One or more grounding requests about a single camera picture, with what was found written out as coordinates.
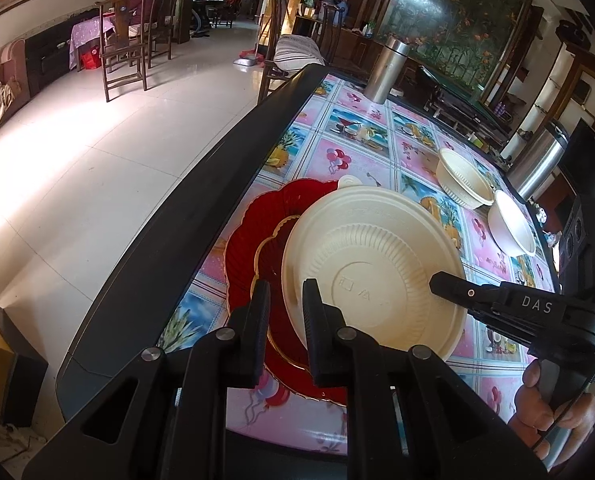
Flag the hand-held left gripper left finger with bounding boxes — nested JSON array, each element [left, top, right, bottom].
[[22, 280, 271, 480]]

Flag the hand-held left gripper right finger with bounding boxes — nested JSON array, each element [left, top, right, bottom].
[[302, 279, 548, 480]]

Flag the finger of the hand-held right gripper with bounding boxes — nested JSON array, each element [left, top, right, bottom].
[[430, 271, 573, 332], [467, 307, 571, 356]]

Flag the red plate with round sticker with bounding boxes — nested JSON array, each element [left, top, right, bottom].
[[252, 215, 311, 376]]

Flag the cream colander bowl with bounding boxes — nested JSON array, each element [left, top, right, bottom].
[[436, 148, 495, 210], [281, 185, 468, 363]]

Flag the red plate with gold lettering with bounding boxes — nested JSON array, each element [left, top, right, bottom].
[[224, 178, 348, 406]]

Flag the person's right hand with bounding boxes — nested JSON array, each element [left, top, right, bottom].
[[510, 360, 595, 466]]

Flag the black television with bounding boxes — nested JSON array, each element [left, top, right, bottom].
[[560, 119, 595, 206]]

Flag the large steel thermos flask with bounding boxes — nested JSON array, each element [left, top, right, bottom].
[[507, 120, 568, 201]]

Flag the black dining table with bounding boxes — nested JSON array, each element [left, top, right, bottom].
[[58, 64, 578, 461]]

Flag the green mahjong table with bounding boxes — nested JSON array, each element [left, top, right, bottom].
[[417, 65, 511, 146]]

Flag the black speaker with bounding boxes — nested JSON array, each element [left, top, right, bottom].
[[557, 19, 591, 41]]

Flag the cardboard box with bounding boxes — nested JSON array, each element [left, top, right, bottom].
[[0, 292, 48, 428]]

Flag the slim steel thermos bottle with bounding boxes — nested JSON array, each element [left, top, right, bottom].
[[364, 36, 411, 104]]

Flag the floral glass panel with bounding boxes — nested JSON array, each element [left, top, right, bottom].
[[372, 0, 533, 106]]

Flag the striped cushion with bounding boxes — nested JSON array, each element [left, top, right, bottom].
[[272, 35, 325, 72]]

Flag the wooden chair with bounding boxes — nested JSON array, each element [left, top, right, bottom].
[[320, 1, 351, 66], [99, 0, 148, 103], [140, 0, 183, 68], [258, 0, 298, 106]]

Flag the table with purple cloth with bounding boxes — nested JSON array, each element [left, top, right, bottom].
[[69, 15, 116, 68]]

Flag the brown sofa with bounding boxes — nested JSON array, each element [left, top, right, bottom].
[[0, 40, 31, 146]]

